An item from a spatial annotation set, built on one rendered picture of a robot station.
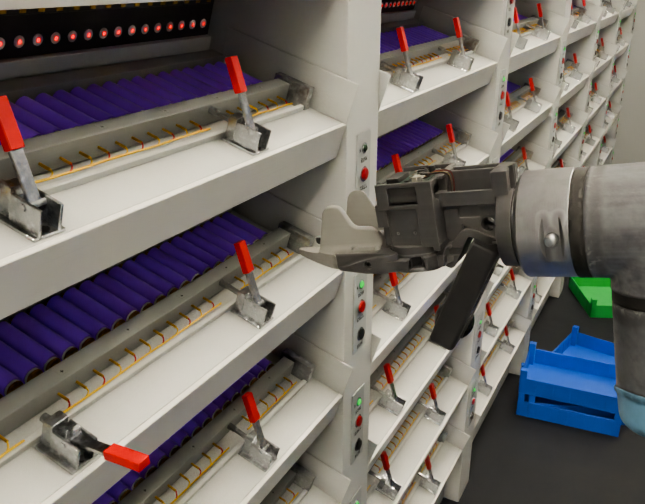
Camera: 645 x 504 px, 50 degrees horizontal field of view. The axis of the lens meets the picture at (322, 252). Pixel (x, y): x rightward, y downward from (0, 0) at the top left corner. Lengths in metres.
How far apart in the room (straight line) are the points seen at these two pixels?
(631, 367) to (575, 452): 1.64
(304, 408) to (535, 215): 0.50
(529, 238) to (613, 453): 1.73
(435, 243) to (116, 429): 0.31
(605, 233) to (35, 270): 0.41
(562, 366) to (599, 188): 1.91
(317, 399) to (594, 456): 1.37
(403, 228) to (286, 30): 0.35
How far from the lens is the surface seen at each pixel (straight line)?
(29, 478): 0.59
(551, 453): 2.20
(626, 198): 0.56
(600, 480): 2.15
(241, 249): 0.74
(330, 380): 1.00
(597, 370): 2.44
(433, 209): 0.60
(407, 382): 1.38
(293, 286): 0.84
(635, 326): 0.58
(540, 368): 2.43
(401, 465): 1.48
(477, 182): 0.61
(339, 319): 0.95
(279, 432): 0.92
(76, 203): 0.55
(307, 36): 0.86
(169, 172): 0.62
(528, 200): 0.57
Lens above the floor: 1.29
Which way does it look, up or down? 22 degrees down
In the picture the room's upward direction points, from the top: straight up
